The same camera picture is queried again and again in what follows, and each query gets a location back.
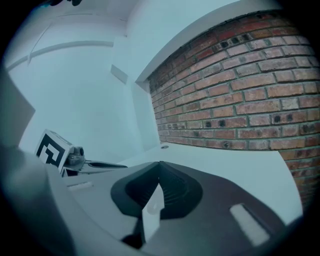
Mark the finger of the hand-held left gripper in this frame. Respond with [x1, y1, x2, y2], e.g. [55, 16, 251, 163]
[76, 166, 126, 177]
[85, 160, 129, 169]

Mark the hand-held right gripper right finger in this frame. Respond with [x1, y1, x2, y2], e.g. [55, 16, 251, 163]
[158, 161, 204, 221]

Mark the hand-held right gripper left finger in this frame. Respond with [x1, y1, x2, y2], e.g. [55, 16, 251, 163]
[110, 161, 160, 217]

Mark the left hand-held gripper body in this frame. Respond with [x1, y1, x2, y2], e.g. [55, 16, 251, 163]
[34, 128, 87, 178]

